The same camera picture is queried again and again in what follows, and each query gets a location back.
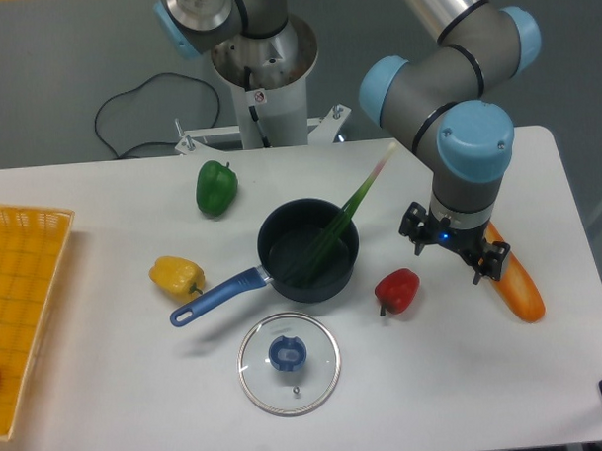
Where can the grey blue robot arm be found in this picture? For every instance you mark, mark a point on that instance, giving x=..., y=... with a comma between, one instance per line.
x=434, y=108

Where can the green scallion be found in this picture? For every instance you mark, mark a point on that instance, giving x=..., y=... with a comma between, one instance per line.
x=307, y=267

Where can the glass pot lid blue knob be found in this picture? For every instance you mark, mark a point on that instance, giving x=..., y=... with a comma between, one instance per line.
x=288, y=364

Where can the dark blue saucepan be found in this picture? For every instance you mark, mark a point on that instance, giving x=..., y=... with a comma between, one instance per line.
x=282, y=238

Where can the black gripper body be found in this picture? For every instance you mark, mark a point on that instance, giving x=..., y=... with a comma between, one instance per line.
x=459, y=232

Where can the orange baguette bread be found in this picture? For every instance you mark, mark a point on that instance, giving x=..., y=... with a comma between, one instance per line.
x=519, y=292

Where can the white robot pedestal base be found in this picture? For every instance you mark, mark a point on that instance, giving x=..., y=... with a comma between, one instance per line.
x=267, y=81

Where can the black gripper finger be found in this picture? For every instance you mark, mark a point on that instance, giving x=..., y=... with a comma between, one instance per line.
x=492, y=261
x=414, y=226

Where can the yellow bell pepper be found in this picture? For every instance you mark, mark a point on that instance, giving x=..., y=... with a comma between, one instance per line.
x=179, y=278

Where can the green bell pepper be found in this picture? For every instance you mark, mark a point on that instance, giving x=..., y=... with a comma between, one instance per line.
x=216, y=188

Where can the yellow wicker basket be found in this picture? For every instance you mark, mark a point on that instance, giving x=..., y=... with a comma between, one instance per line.
x=32, y=243

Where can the red bell pepper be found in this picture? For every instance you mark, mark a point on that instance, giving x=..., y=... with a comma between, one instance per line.
x=396, y=291

